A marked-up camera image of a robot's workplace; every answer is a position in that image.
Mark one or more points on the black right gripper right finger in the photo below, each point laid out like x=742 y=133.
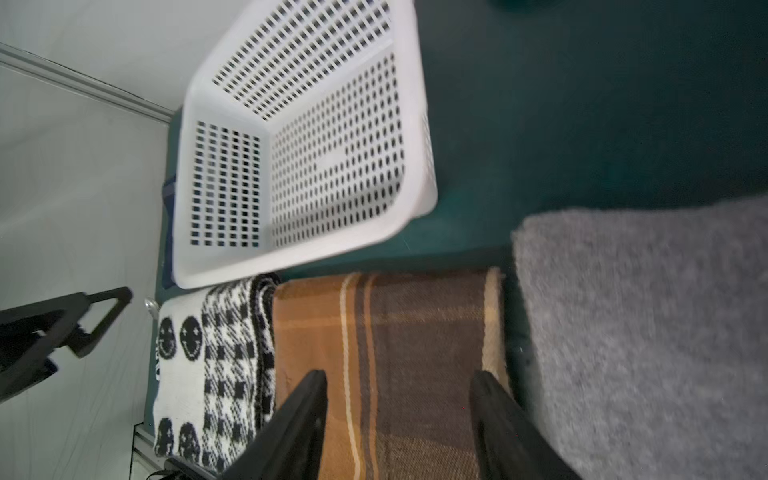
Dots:
x=507 y=444

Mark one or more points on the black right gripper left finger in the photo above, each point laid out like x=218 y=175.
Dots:
x=291 y=444

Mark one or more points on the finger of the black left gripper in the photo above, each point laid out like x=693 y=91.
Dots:
x=31 y=333

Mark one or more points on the black white smiley scarf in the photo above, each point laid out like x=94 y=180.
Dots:
x=216 y=371

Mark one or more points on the brown plaid scarf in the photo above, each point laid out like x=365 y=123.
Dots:
x=398 y=351

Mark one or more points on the grey fuzzy scarf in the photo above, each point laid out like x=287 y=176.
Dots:
x=650 y=334

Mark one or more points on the white plastic perforated basket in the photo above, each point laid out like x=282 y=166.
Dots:
x=304 y=135

